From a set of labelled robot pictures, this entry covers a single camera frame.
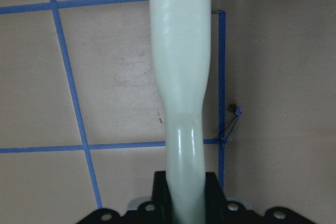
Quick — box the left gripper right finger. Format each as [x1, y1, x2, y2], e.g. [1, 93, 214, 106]
[205, 172, 227, 223]

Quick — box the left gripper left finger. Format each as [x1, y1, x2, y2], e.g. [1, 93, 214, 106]
[151, 171, 172, 223]

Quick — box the brown paper table cover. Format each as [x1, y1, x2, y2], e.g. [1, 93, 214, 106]
[1, 0, 335, 223]

